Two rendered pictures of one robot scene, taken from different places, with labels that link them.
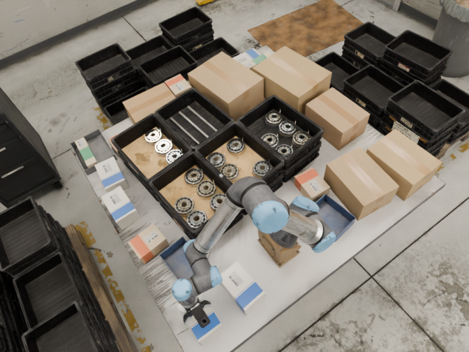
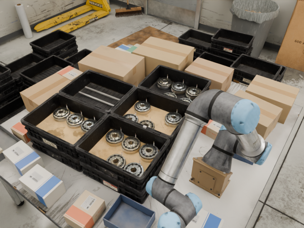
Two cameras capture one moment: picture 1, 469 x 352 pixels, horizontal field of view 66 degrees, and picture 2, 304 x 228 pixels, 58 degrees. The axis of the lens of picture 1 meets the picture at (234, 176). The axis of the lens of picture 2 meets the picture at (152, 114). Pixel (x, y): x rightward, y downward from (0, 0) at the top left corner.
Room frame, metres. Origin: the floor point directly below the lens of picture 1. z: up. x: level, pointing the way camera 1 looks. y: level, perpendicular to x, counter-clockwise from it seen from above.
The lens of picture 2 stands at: (0.09, 0.51, 1.99)
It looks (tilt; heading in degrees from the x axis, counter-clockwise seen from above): 42 degrees down; 333
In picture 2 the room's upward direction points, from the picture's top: straight up
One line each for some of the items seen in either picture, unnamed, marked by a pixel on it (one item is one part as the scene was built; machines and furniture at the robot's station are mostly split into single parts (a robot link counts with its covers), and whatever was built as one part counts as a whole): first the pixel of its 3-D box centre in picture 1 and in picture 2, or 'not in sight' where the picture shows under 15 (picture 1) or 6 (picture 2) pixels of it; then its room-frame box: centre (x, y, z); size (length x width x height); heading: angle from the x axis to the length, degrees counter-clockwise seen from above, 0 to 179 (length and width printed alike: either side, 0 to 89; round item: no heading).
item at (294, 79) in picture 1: (290, 82); (163, 60); (1.79, -0.46, 0.80); 0.40 x 0.30 x 0.20; 34
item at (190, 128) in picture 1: (195, 123); (98, 96); (1.50, 0.18, 0.87); 0.40 x 0.30 x 0.11; 33
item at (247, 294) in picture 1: (241, 288); (197, 225); (0.53, 0.05, 0.75); 0.20 x 0.12 x 0.09; 32
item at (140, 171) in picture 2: (196, 218); (133, 170); (0.87, 0.22, 0.86); 0.10 x 0.10 x 0.01
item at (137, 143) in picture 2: (206, 188); (130, 143); (1.04, 0.16, 0.86); 0.10 x 0.10 x 0.01
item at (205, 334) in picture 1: (200, 316); not in sight; (0.43, 0.25, 0.75); 0.20 x 0.12 x 0.09; 27
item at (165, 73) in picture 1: (173, 84); (52, 87); (2.45, 0.39, 0.37); 0.40 x 0.30 x 0.45; 117
